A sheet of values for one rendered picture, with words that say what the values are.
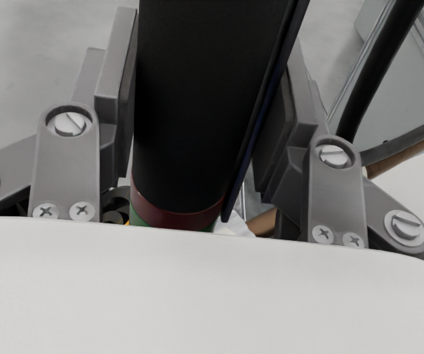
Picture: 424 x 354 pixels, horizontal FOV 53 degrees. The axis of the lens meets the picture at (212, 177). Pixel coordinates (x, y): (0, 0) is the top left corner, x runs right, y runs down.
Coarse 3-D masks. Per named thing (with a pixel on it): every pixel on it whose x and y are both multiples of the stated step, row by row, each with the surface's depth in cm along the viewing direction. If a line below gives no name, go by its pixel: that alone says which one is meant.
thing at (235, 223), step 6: (234, 216) 23; (228, 222) 23; (234, 222) 23; (240, 222) 23; (216, 228) 23; (222, 228) 23; (228, 228) 23; (234, 228) 23; (240, 228) 23; (246, 228) 23; (240, 234) 23; (246, 234) 23; (252, 234) 23
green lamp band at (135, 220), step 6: (132, 204) 15; (132, 210) 15; (132, 216) 15; (138, 216) 15; (132, 222) 15; (138, 222) 15; (144, 222) 14; (216, 222) 16; (204, 228) 15; (210, 228) 15
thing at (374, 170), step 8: (416, 144) 30; (400, 152) 29; (408, 152) 29; (416, 152) 30; (384, 160) 28; (392, 160) 29; (400, 160) 29; (368, 168) 28; (376, 168) 28; (384, 168) 28; (368, 176) 27; (376, 176) 28; (272, 208) 24; (256, 216) 24; (264, 216) 24; (272, 216) 24; (248, 224) 23; (256, 224) 23; (264, 224) 23; (272, 224) 24; (256, 232) 23; (264, 232) 23; (272, 232) 24
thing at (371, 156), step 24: (408, 0) 15; (384, 24) 16; (408, 24) 15; (384, 48) 16; (360, 72) 18; (384, 72) 17; (360, 96) 18; (360, 120) 20; (384, 144) 27; (408, 144) 28
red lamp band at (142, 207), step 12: (132, 180) 14; (132, 192) 14; (144, 204) 14; (216, 204) 14; (144, 216) 14; (156, 216) 14; (168, 216) 14; (180, 216) 14; (192, 216) 14; (204, 216) 14; (216, 216) 15; (168, 228) 14; (180, 228) 14; (192, 228) 14
